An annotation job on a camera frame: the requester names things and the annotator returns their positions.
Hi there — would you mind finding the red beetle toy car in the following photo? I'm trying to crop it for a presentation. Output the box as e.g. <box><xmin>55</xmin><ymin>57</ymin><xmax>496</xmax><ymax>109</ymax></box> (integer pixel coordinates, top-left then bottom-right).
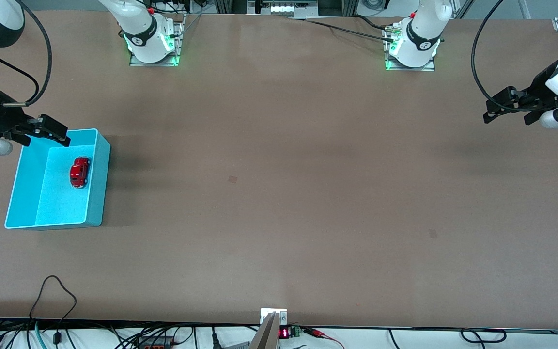
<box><xmin>69</xmin><ymin>156</ymin><xmax>91</xmax><ymax>189</ymax></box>

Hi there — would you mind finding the blue plastic box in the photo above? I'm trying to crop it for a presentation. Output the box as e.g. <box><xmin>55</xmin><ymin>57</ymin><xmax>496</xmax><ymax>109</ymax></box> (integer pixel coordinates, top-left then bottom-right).
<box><xmin>4</xmin><ymin>128</ymin><xmax>111</xmax><ymax>230</ymax></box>

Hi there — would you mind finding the lit background equipment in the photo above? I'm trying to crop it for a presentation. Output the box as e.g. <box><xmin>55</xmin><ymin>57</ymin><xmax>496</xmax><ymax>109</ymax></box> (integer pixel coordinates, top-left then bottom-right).
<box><xmin>248</xmin><ymin>0</ymin><xmax>319</xmax><ymax>19</ymax></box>

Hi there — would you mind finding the orange black connector block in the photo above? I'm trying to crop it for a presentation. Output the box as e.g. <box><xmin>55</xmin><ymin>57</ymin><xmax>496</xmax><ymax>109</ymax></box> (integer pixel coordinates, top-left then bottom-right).
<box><xmin>139</xmin><ymin>337</ymin><xmax>173</xmax><ymax>349</ymax></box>

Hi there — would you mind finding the grey aluminium bar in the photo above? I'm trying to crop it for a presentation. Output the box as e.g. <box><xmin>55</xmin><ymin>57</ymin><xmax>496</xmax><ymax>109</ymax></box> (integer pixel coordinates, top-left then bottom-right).
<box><xmin>249</xmin><ymin>313</ymin><xmax>280</xmax><ymax>349</ymax></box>

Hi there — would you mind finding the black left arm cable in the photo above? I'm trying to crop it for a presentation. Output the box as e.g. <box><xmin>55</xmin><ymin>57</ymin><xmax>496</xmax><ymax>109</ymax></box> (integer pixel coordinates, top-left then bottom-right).
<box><xmin>471</xmin><ymin>0</ymin><xmax>558</xmax><ymax>113</ymax></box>

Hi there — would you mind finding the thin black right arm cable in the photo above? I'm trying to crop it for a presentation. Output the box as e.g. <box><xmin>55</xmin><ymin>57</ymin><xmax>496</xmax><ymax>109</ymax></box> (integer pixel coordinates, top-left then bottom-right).
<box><xmin>0</xmin><ymin>46</ymin><xmax>41</xmax><ymax>102</ymax></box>

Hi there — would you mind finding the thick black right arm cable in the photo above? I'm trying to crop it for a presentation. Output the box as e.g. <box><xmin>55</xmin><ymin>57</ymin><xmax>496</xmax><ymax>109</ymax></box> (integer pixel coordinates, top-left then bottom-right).
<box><xmin>3</xmin><ymin>0</ymin><xmax>53</xmax><ymax>107</ymax></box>

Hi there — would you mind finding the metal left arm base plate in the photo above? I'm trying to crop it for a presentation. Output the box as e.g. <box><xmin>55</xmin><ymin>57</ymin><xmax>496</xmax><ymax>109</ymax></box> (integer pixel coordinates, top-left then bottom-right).
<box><xmin>385</xmin><ymin>22</ymin><xmax>437</xmax><ymax>72</ymax></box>

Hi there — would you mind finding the thin black looped cable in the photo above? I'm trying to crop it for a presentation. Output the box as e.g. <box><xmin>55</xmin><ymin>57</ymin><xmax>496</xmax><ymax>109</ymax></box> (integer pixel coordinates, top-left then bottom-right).
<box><xmin>29</xmin><ymin>275</ymin><xmax>78</xmax><ymax>340</ymax></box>

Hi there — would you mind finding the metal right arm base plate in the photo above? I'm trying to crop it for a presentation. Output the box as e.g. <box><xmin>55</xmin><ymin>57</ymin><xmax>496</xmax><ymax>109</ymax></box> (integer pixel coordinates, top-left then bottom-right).
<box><xmin>129</xmin><ymin>14</ymin><xmax>186</xmax><ymax>67</ymax></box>

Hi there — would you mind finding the short black table cable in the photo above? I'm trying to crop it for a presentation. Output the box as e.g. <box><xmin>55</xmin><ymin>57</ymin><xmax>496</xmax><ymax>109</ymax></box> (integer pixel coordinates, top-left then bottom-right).
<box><xmin>354</xmin><ymin>14</ymin><xmax>391</xmax><ymax>31</ymax></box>

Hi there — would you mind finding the long black table cable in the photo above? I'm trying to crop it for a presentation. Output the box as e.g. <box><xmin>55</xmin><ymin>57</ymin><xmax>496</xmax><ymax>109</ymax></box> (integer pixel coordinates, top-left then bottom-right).
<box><xmin>291</xmin><ymin>18</ymin><xmax>396</xmax><ymax>43</ymax></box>

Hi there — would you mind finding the black coiled cable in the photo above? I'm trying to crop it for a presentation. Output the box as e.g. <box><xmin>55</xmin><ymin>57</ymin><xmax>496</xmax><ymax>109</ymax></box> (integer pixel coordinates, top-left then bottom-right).
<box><xmin>461</xmin><ymin>329</ymin><xmax>507</xmax><ymax>344</ymax></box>

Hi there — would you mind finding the white mounting bracket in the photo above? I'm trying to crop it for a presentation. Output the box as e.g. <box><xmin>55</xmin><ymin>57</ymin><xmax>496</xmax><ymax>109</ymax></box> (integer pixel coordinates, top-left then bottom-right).
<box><xmin>260</xmin><ymin>308</ymin><xmax>288</xmax><ymax>325</ymax></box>

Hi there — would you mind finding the red clip lead wire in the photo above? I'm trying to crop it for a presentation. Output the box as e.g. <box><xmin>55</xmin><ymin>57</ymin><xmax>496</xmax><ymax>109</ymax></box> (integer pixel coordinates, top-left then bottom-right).
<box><xmin>302</xmin><ymin>327</ymin><xmax>345</xmax><ymax>349</ymax></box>

